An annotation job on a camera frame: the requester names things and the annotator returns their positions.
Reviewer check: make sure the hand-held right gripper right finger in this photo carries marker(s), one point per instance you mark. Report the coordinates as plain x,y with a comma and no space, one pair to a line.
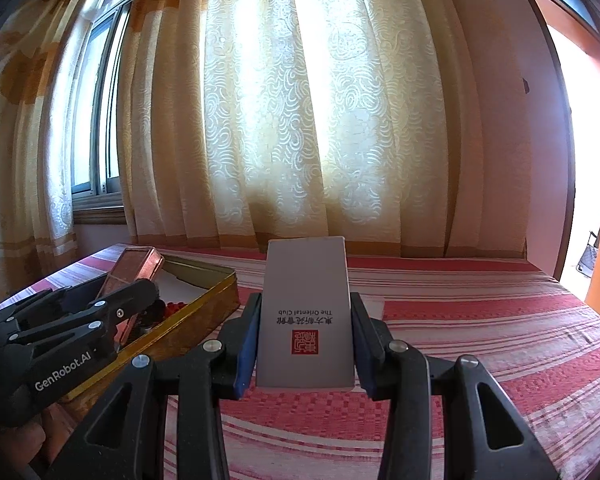
365,360

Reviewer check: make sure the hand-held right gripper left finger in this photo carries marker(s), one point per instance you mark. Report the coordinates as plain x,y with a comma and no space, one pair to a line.
245,355

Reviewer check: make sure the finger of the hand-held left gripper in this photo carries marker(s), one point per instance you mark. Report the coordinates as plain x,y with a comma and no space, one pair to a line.
55,300
125,297

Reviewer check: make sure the copper rectangular box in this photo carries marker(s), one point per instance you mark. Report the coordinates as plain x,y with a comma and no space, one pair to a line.
132,265

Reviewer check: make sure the gold tin box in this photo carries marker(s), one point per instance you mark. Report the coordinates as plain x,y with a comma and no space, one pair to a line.
200,310

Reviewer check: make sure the white rectangular box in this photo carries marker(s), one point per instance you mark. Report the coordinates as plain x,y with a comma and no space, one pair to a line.
305,310

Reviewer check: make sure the red toy block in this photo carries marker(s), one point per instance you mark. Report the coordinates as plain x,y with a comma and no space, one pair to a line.
175,308

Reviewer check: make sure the wooden window sill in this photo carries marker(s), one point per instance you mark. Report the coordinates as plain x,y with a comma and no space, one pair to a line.
100,215

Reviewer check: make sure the striped pink blanket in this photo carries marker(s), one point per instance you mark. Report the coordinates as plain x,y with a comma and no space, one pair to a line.
480,350

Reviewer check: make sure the narrow cream patterned curtain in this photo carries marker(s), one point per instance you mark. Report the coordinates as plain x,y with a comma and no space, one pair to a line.
25,135

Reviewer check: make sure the window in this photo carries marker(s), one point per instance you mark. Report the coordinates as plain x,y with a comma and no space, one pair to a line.
105,110

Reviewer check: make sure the dark hanging bag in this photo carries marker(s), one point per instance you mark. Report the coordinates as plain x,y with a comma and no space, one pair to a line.
589,257

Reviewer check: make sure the wide cream patterned curtain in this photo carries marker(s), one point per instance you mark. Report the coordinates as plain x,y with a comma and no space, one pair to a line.
305,110

